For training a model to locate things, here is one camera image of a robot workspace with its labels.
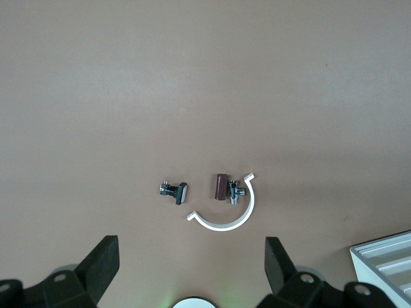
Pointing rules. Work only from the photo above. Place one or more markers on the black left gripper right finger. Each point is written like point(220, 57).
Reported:
point(282, 272)

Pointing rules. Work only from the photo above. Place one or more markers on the black square push button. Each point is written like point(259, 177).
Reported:
point(180, 193)

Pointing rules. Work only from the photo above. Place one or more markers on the white drawer cabinet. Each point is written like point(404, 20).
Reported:
point(385, 266)

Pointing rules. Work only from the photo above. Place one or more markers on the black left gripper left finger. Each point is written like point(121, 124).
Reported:
point(96, 269)

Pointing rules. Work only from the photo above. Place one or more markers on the brown table cover sheet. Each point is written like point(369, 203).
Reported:
point(128, 96)

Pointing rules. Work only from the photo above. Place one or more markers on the white curved plastic clamp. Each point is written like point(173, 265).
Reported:
point(224, 227)

